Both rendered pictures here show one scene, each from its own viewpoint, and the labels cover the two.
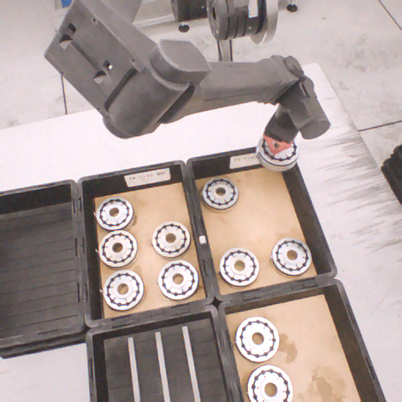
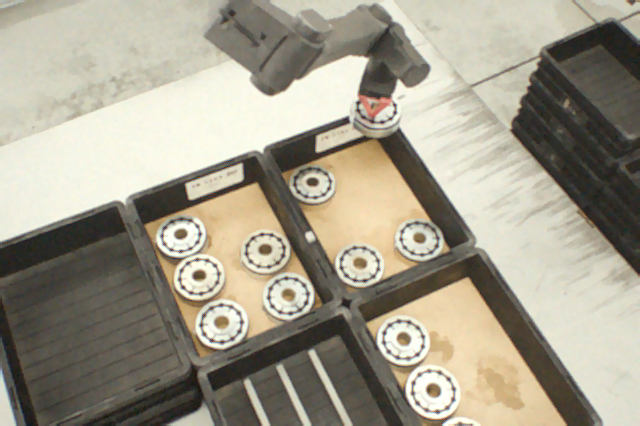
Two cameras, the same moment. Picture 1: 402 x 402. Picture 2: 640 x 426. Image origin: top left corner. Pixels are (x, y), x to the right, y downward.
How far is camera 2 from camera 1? 0.58 m
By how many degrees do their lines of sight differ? 11
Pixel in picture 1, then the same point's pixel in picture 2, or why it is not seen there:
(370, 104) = (476, 46)
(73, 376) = not seen: outside the picture
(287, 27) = not seen: outside the picture
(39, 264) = (93, 324)
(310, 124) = (410, 70)
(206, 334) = (339, 355)
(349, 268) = (492, 251)
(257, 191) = (357, 174)
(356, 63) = not seen: outside the picture
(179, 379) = (321, 413)
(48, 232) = (91, 281)
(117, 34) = (270, 12)
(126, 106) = (279, 66)
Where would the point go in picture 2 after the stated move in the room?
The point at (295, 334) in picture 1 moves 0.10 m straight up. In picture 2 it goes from (446, 328) to (455, 307)
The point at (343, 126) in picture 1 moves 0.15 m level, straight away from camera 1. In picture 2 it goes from (444, 77) to (455, 39)
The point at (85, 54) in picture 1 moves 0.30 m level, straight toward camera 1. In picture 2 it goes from (241, 31) to (399, 199)
